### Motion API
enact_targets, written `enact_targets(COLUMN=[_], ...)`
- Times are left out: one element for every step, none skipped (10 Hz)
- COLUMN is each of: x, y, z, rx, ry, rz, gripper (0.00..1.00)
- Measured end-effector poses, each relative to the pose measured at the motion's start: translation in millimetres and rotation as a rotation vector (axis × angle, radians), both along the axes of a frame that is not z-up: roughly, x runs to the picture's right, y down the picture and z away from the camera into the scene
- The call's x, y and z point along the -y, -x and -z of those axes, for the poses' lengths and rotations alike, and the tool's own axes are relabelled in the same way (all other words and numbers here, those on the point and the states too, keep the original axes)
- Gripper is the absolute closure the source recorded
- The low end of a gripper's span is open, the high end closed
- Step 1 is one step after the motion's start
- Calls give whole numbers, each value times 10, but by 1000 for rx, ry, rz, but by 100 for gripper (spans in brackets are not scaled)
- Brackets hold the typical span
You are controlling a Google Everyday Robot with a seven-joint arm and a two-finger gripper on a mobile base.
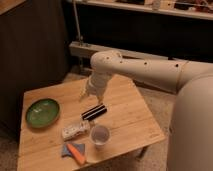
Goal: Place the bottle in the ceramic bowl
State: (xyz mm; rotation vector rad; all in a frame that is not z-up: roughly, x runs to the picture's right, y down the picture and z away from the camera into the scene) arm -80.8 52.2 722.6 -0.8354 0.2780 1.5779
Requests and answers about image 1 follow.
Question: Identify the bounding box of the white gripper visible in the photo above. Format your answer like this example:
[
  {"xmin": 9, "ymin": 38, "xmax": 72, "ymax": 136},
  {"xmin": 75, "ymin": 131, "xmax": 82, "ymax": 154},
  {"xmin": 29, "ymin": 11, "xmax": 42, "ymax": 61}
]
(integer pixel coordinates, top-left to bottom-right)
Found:
[{"xmin": 79, "ymin": 73, "xmax": 112, "ymax": 104}]

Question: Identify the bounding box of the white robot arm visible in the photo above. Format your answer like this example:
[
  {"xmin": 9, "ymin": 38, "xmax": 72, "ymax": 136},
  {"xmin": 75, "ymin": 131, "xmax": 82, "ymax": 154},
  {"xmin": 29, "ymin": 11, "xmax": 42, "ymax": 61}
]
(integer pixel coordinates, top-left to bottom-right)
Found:
[{"xmin": 82, "ymin": 50, "xmax": 213, "ymax": 171}]

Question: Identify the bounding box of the black striped box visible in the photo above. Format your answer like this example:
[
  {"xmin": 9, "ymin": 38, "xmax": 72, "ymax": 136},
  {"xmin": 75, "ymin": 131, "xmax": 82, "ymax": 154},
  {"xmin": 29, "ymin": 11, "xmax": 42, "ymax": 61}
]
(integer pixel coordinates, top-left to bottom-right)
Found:
[{"xmin": 81, "ymin": 104, "xmax": 107, "ymax": 121}]

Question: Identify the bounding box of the white paper cup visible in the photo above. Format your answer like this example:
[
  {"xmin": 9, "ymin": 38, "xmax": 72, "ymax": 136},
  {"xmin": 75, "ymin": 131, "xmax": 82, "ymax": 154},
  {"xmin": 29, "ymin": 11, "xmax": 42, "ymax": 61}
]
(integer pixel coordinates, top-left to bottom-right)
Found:
[{"xmin": 90, "ymin": 125, "xmax": 110, "ymax": 148}]

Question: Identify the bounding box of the wooden table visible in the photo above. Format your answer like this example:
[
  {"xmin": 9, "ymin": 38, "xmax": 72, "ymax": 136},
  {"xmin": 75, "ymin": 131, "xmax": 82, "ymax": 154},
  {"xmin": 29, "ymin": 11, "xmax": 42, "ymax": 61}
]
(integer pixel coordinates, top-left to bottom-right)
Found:
[{"xmin": 17, "ymin": 75, "xmax": 165, "ymax": 171}]

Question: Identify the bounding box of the orange carrot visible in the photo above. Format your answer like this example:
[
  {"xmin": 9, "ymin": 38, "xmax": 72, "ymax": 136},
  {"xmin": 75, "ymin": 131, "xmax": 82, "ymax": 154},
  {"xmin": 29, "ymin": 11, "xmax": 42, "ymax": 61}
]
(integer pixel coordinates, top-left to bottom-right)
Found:
[{"xmin": 67, "ymin": 144, "xmax": 86, "ymax": 165}]

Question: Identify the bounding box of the metal vertical pole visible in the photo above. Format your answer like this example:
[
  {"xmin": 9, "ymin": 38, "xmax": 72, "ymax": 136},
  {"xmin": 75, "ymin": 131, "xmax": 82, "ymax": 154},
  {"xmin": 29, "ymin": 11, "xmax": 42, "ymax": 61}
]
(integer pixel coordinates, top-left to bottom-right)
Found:
[{"xmin": 72, "ymin": 0, "xmax": 83, "ymax": 46}]

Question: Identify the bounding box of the upper shelf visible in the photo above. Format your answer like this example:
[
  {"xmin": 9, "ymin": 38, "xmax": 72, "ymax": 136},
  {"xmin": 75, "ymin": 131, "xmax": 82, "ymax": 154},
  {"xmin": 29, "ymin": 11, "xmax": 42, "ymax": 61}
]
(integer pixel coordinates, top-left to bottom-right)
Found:
[{"xmin": 66, "ymin": 0, "xmax": 213, "ymax": 21}]

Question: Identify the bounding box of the grey metal rail beam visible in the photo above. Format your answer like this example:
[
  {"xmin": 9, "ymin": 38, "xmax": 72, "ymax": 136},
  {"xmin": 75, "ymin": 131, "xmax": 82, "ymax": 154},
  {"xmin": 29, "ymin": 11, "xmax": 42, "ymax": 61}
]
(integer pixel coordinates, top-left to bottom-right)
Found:
[{"xmin": 68, "ymin": 40, "xmax": 188, "ymax": 62}]

